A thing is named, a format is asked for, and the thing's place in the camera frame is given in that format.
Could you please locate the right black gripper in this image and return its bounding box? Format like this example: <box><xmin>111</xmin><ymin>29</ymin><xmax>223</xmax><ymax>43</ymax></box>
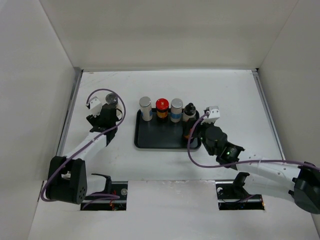
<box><xmin>181</xmin><ymin>117</ymin><xmax>215</xmax><ymax>156</ymax></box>

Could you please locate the black cap white bottle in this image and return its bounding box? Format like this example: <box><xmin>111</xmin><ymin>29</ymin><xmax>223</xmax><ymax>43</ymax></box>
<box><xmin>182</xmin><ymin>102</ymin><xmax>197</xmax><ymax>122</ymax></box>

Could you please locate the silver lid blue jar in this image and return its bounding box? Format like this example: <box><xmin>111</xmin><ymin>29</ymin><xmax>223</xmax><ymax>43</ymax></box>
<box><xmin>139</xmin><ymin>96</ymin><xmax>153</xmax><ymax>122</ymax></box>

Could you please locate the red lid jar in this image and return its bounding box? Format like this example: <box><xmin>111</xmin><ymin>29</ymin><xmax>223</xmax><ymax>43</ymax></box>
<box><xmin>182</xmin><ymin>124</ymin><xmax>193</xmax><ymax>141</ymax></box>
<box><xmin>155</xmin><ymin>98</ymin><xmax>169</xmax><ymax>122</ymax></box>

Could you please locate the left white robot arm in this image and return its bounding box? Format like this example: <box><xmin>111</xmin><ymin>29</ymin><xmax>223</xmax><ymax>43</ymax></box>
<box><xmin>41</xmin><ymin>104</ymin><xmax>122</xmax><ymax>205</ymax></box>

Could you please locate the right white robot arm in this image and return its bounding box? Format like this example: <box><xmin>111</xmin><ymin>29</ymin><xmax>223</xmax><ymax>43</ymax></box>
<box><xmin>182</xmin><ymin>114</ymin><xmax>320</xmax><ymax>215</ymax></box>

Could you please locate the grey lid salt shaker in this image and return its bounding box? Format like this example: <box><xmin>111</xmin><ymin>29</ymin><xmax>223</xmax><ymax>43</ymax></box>
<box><xmin>105</xmin><ymin>93</ymin><xmax>122</xmax><ymax>113</ymax></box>

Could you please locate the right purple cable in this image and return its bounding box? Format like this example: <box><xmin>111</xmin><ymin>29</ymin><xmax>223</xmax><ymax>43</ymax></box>
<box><xmin>186</xmin><ymin>111</ymin><xmax>320</xmax><ymax>172</ymax></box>

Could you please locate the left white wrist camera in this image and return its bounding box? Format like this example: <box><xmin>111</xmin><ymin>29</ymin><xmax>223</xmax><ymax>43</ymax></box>
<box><xmin>86</xmin><ymin>96</ymin><xmax>103</xmax><ymax>118</ymax></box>

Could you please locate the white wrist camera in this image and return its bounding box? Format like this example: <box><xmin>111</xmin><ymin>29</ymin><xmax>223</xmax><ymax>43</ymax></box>
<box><xmin>201</xmin><ymin>106</ymin><xmax>221</xmax><ymax>124</ymax></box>
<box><xmin>86</xmin><ymin>96</ymin><xmax>103</xmax><ymax>118</ymax></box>

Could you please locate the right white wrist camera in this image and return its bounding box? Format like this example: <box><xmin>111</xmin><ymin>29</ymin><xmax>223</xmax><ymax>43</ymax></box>
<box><xmin>201</xmin><ymin>106</ymin><xmax>221</xmax><ymax>124</ymax></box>

